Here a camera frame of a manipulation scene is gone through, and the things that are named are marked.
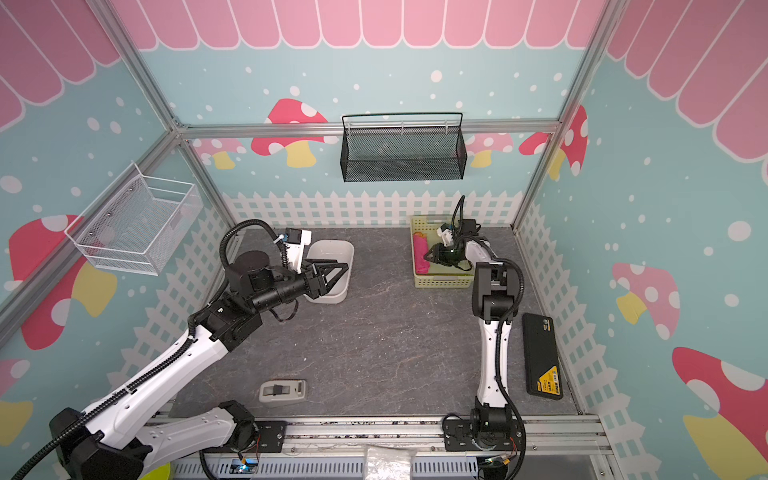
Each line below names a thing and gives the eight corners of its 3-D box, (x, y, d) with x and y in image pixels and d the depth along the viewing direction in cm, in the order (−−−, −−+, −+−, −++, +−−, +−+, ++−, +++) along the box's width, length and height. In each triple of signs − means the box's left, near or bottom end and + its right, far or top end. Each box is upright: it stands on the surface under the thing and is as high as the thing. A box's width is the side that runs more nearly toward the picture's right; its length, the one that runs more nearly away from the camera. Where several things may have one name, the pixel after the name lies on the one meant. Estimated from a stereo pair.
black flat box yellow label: (525, 393, 83) (529, 390, 81) (522, 316, 98) (525, 311, 96) (558, 400, 82) (562, 398, 80) (549, 321, 97) (553, 317, 94)
